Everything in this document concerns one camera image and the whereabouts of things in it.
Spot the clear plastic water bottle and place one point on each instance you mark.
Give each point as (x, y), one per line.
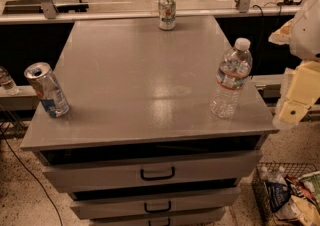
(232, 73)

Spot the white green soda can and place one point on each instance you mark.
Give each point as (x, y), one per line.
(167, 14)

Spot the middle grey drawer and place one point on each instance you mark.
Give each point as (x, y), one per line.
(156, 204)

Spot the grey drawer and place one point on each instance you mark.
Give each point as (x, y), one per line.
(179, 218)
(156, 204)
(152, 172)

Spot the wire mesh basket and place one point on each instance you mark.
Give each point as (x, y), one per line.
(261, 193)

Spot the snack bag in basket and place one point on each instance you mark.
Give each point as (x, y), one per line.
(303, 205)

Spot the bottle on left ledge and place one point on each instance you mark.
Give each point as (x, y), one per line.
(7, 82)

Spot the silver blue soda can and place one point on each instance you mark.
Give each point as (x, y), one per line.
(45, 84)

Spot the bottom grey drawer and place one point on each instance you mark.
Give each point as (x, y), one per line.
(179, 218)

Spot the grey drawer cabinet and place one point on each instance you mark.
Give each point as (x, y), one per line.
(138, 92)

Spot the top grey drawer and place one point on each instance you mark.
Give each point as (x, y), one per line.
(152, 172)

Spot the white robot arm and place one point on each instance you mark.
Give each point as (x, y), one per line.
(302, 33)

